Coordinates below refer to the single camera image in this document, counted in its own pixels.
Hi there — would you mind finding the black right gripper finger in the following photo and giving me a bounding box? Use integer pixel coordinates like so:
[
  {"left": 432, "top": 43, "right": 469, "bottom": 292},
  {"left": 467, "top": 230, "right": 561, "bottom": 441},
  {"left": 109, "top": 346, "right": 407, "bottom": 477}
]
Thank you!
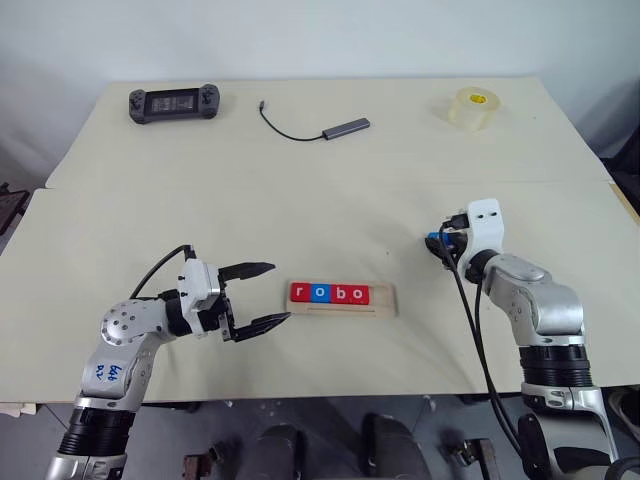
[{"left": 424, "top": 237, "right": 452, "bottom": 267}]

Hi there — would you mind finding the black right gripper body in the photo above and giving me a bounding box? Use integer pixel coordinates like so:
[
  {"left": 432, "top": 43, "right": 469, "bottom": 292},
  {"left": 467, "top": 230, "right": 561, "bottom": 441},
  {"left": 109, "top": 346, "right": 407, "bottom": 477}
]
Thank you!
[{"left": 439, "top": 211, "right": 473, "bottom": 252}]

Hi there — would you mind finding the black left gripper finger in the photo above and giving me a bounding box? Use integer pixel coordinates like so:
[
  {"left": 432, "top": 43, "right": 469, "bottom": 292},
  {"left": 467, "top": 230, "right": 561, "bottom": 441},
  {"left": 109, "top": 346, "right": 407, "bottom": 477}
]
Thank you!
[
  {"left": 217, "top": 260, "right": 277, "bottom": 287},
  {"left": 231, "top": 310, "right": 293, "bottom": 344}
]

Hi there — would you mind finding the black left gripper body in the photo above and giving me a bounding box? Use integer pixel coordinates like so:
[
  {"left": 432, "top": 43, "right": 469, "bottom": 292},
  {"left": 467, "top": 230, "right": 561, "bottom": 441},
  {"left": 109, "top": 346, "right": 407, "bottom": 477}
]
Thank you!
[{"left": 199, "top": 294, "right": 239, "bottom": 344}]

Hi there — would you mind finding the wooden letter tray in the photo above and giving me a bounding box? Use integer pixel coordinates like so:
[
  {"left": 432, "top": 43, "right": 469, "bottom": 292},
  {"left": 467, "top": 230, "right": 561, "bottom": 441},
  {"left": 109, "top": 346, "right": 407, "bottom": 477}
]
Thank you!
[{"left": 285, "top": 279, "right": 401, "bottom": 320}]

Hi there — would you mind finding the clear tape roll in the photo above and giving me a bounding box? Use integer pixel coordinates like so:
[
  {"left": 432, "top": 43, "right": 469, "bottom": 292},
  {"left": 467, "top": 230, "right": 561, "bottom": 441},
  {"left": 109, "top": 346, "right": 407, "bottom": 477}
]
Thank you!
[{"left": 446, "top": 85, "right": 503, "bottom": 134}]

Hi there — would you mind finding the dark rounded shape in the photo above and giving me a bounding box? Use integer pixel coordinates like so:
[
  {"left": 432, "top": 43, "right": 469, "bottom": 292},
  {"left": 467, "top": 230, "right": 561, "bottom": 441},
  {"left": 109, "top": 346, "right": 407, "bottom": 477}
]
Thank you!
[
  {"left": 361, "top": 412, "right": 419, "bottom": 480},
  {"left": 254, "top": 424, "right": 309, "bottom": 480}
]

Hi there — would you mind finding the black equipment beside table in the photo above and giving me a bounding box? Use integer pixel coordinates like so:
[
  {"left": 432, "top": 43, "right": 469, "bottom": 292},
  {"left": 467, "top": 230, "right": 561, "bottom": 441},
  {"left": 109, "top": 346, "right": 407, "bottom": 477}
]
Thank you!
[{"left": 598, "top": 133, "right": 640, "bottom": 192}]

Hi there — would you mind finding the dark grey handheld game console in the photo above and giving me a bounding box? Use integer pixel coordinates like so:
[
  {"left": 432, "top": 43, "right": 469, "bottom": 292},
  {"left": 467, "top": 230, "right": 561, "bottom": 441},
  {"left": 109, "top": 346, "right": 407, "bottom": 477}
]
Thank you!
[{"left": 127, "top": 83, "right": 222, "bottom": 124}]

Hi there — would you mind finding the black stand beside table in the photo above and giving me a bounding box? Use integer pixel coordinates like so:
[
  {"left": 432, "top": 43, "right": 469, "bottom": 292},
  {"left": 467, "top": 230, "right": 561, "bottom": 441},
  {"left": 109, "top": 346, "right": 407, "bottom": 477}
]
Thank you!
[{"left": 0, "top": 181, "right": 29, "bottom": 237}]

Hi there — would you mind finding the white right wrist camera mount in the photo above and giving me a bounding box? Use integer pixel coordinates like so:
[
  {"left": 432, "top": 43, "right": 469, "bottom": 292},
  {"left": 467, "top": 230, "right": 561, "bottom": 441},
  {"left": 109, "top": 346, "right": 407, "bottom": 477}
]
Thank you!
[{"left": 461, "top": 197, "right": 504, "bottom": 267}]

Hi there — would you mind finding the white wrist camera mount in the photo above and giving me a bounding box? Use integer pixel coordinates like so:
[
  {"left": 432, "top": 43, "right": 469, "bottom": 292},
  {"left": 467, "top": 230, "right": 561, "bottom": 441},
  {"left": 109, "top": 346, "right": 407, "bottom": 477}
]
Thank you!
[
  {"left": 176, "top": 256, "right": 224, "bottom": 339},
  {"left": 461, "top": 197, "right": 504, "bottom": 267}
]

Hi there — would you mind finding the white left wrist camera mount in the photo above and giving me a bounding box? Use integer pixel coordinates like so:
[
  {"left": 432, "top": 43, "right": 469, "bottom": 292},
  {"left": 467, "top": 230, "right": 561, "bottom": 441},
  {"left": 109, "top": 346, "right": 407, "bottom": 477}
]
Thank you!
[{"left": 176, "top": 256, "right": 224, "bottom": 339}]

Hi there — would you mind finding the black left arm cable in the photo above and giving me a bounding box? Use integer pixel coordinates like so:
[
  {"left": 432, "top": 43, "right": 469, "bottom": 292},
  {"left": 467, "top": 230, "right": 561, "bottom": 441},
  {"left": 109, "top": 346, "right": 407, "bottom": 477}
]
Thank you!
[{"left": 130, "top": 244, "right": 196, "bottom": 302}]

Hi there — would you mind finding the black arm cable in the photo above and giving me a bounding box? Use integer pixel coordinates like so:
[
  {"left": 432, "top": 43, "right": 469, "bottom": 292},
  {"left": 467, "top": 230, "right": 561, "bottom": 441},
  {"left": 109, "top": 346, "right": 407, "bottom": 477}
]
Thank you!
[
  {"left": 130, "top": 244, "right": 196, "bottom": 302},
  {"left": 439, "top": 230, "right": 540, "bottom": 480},
  {"left": 473, "top": 279, "right": 502, "bottom": 401}
]

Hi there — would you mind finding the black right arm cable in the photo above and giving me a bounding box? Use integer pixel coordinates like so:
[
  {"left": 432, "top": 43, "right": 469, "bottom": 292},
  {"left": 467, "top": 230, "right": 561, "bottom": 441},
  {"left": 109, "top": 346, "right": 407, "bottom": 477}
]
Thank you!
[
  {"left": 439, "top": 230, "right": 540, "bottom": 480},
  {"left": 473, "top": 279, "right": 502, "bottom": 401}
]

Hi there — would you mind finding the grey USB hub with cable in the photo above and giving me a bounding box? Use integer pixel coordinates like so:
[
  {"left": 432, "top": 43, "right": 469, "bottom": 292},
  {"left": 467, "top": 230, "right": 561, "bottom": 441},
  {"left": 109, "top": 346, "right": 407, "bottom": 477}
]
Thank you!
[{"left": 257, "top": 99, "right": 373, "bottom": 142}]

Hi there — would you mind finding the rusty brown metal bracket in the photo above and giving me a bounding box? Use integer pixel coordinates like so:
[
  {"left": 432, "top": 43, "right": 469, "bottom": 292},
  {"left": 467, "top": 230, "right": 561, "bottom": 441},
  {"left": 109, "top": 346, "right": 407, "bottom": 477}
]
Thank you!
[
  {"left": 183, "top": 438, "right": 242, "bottom": 480},
  {"left": 439, "top": 436, "right": 497, "bottom": 480}
]

